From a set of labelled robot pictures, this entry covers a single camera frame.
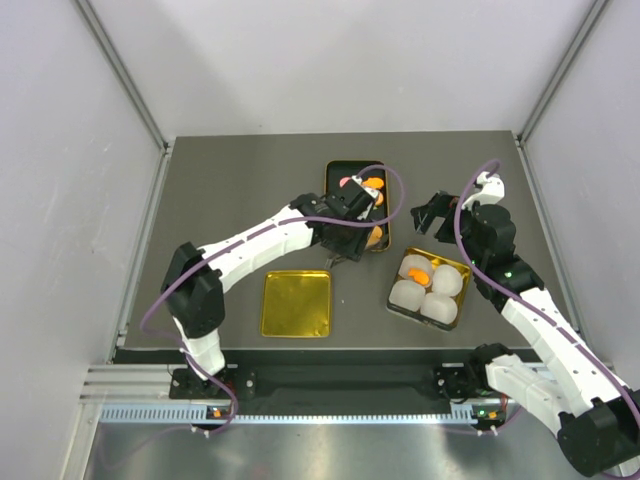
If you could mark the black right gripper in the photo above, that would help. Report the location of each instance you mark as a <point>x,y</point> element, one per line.
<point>442,205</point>

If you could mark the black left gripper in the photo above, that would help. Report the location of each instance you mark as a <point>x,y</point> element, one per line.
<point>353,250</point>

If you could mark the orange fish-shaped cookie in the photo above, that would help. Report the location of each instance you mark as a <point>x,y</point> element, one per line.
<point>419,276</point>
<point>374,183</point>

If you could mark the steel serving tongs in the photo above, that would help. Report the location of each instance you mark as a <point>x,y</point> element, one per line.
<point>333,260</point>

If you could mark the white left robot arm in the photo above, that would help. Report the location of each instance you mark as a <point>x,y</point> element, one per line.
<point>197,279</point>

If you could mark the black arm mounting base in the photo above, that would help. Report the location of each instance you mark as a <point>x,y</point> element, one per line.
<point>251,382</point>

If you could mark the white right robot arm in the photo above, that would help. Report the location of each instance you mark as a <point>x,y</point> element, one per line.
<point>592,413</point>

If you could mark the black gold-rimmed cookie tray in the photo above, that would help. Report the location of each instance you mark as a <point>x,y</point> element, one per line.
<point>337,169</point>

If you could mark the white paper cupcake liner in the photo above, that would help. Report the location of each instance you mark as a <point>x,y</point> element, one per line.
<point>447,281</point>
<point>407,295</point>
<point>439,308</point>
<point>415,261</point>

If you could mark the gold cookie tin box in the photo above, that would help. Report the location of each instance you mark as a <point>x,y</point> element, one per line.
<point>436,260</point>

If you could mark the gold tin lid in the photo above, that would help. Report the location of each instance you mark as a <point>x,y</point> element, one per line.
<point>296,304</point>

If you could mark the aluminium frame rail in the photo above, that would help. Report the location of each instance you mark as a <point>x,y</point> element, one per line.
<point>141,394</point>

